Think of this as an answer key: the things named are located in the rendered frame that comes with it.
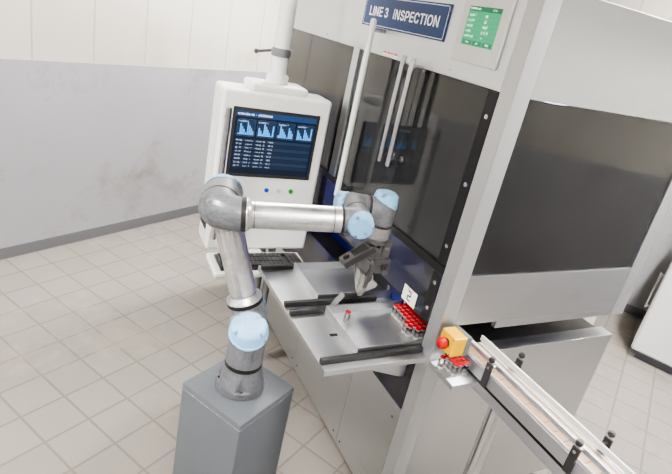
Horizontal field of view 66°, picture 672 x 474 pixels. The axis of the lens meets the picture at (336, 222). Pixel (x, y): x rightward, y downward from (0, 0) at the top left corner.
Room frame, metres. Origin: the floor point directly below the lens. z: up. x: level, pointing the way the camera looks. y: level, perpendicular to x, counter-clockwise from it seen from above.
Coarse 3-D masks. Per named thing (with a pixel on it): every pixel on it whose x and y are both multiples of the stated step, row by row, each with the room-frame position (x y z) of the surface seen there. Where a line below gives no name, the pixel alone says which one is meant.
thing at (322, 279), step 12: (300, 264) 2.00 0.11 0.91; (312, 264) 2.03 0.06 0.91; (324, 264) 2.06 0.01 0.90; (336, 264) 2.09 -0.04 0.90; (300, 276) 1.92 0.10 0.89; (312, 276) 1.97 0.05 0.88; (324, 276) 1.99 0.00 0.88; (336, 276) 2.01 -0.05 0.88; (348, 276) 2.04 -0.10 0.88; (312, 288) 1.81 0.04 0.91; (324, 288) 1.89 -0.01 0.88; (336, 288) 1.91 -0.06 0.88; (348, 288) 1.93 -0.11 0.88
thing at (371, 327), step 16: (352, 304) 1.75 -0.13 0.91; (368, 304) 1.78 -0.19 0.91; (384, 304) 1.82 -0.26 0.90; (336, 320) 1.62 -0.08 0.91; (352, 320) 1.69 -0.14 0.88; (368, 320) 1.71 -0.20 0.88; (384, 320) 1.74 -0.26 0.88; (352, 336) 1.58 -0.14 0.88; (368, 336) 1.61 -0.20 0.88; (384, 336) 1.63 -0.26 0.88; (400, 336) 1.65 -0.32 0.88
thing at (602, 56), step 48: (336, 0) 2.66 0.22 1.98; (432, 0) 1.99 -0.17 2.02; (528, 0) 1.60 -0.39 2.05; (576, 0) 1.60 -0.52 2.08; (384, 48) 2.20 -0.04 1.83; (432, 48) 1.93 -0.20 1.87; (576, 48) 1.63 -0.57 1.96; (624, 48) 1.73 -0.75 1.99; (576, 96) 1.67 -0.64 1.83; (624, 96) 1.78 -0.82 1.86; (336, 144) 2.41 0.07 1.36; (480, 288) 1.61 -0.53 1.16; (528, 288) 1.72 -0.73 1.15; (576, 288) 1.86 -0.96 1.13; (624, 288) 2.01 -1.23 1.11
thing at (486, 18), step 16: (480, 0) 1.75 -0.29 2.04; (496, 0) 1.69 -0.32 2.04; (512, 0) 1.63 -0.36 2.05; (464, 16) 1.80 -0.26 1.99; (480, 16) 1.73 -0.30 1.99; (496, 16) 1.67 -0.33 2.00; (464, 32) 1.78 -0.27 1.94; (480, 32) 1.71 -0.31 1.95; (496, 32) 1.65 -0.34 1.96; (464, 48) 1.76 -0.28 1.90; (480, 48) 1.70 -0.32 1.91; (496, 48) 1.64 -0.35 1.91; (480, 64) 1.68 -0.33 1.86; (496, 64) 1.63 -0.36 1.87
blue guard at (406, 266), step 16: (320, 176) 2.49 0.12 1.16; (320, 192) 2.46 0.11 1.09; (352, 240) 2.12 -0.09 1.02; (400, 240) 1.84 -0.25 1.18; (400, 256) 1.81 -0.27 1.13; (416, 256) 1.73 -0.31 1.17; (400, 272) 1.79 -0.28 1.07; (416, 272) 1.71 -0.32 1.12; (432, 272) 1.64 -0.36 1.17; (400, 288) 1.77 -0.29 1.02; (416, 288) 1.69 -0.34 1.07; (416, 304) 1.67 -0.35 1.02
